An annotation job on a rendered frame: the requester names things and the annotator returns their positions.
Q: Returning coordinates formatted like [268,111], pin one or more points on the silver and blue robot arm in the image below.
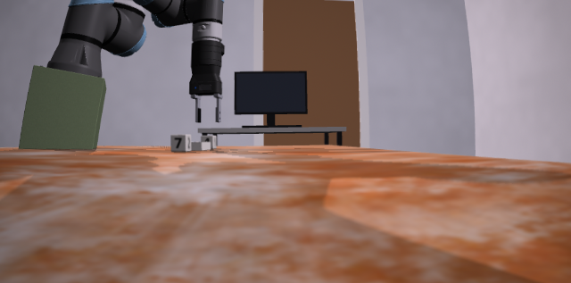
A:
[93,25]

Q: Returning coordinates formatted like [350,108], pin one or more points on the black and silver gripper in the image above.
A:
[207,50]

